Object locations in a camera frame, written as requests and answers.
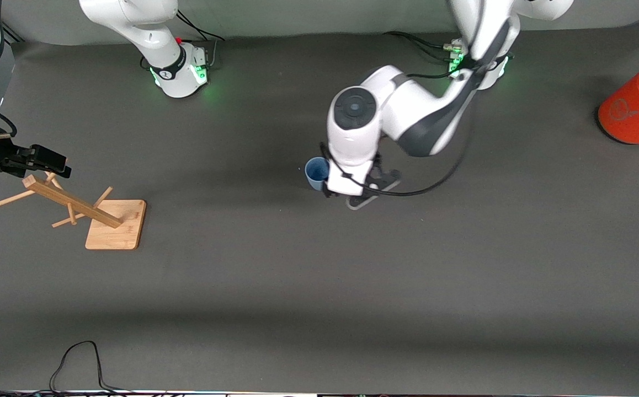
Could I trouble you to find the black cables at right base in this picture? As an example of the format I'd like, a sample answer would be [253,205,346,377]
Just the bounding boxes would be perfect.
[176,8,225,69]

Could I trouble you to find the light blue cup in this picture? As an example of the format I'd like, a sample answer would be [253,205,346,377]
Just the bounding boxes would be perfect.
[305,157,331,192]

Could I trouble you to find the dark grey table mat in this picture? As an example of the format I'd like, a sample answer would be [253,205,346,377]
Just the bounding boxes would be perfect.
[0,22,639,395]

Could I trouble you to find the orange cylindrical can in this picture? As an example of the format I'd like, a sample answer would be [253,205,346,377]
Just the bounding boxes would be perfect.
[598,55,639,146]

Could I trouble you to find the wooden mug rack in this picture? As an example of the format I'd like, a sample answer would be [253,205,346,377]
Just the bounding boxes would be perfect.
[0,157,147,250]

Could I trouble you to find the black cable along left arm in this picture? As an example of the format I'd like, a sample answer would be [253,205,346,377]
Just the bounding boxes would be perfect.
[319,0,497,197]

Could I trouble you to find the black cables at left base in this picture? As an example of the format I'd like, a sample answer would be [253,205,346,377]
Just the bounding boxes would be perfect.
[383,30,464,78]

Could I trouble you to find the black cables at base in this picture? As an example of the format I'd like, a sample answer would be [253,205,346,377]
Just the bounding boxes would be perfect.
[383,30,464,78]
[176,8,225,69]

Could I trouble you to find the black looped cable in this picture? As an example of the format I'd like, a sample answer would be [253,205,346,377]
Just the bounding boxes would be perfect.
[49,341,132,395]

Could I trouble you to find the aluminium frame rail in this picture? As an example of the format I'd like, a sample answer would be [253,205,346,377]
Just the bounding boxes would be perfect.
[0,22,25,45]

